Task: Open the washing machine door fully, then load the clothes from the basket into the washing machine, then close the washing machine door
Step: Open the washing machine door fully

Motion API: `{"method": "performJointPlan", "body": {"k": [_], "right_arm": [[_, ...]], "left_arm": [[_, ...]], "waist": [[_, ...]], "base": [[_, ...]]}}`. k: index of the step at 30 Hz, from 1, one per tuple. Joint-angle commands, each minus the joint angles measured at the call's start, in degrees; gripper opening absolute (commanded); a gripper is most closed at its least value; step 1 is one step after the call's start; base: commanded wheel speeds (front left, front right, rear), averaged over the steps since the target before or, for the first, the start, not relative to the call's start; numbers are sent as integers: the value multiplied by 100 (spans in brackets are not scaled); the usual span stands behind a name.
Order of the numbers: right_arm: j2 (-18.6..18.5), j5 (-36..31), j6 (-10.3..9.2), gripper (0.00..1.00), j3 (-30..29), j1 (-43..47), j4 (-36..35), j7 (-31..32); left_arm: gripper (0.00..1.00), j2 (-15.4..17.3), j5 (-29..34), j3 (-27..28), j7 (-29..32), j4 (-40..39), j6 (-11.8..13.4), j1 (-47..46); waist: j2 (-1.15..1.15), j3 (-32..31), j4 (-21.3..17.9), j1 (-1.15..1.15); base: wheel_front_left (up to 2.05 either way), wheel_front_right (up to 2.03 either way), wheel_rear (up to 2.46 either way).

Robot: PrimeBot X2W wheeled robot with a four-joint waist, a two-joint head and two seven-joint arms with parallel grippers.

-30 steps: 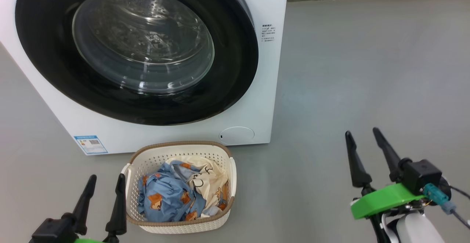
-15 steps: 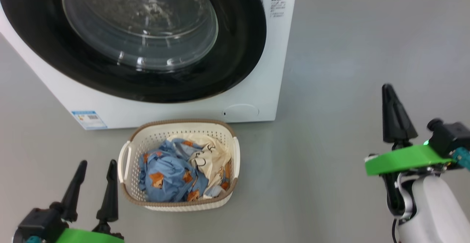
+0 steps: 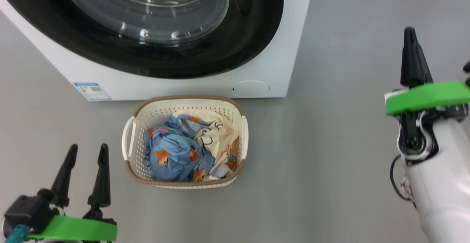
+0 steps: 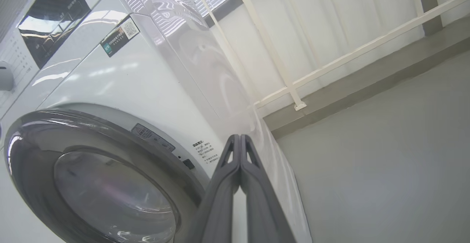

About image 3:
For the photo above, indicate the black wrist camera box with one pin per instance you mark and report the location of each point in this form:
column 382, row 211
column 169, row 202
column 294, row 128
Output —
column 467, row 74
column 27, row 210

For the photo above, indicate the blue bear print garment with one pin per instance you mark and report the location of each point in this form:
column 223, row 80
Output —
column 172, row 155

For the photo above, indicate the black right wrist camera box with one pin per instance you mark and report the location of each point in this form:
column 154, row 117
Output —
column 467, row 74

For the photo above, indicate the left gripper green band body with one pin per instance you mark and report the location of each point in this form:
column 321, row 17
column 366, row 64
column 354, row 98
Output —
column 73, row 228

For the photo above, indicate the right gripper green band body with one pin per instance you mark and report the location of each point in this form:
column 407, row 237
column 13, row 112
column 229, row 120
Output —
column 426, row 98

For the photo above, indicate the white front-load washing machine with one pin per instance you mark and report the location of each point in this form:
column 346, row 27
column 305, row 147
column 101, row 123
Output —
column 183, row 87

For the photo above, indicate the cream printed garment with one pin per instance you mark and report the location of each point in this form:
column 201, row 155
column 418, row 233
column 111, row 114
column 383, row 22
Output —
column 220, row 133

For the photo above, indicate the blue energy label sticker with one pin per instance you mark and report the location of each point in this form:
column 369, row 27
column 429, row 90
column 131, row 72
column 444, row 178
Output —
column 91, row 90

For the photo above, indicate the round filter cover flap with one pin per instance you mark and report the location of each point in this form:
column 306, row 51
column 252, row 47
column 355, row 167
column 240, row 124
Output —
column 251, row 88

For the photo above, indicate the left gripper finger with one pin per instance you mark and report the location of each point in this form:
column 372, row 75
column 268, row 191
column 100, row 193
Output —
column 101, row 184
column 64, row 180

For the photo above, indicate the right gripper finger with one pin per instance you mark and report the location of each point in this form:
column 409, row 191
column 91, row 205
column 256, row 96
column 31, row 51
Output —
column 420, row 70
column 407, row 66

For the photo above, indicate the cream perforated laundry basket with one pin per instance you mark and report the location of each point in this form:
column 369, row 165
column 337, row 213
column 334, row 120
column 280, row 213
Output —
column 154, row 114

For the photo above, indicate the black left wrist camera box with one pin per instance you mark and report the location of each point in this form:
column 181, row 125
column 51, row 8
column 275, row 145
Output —
column 27, row 210

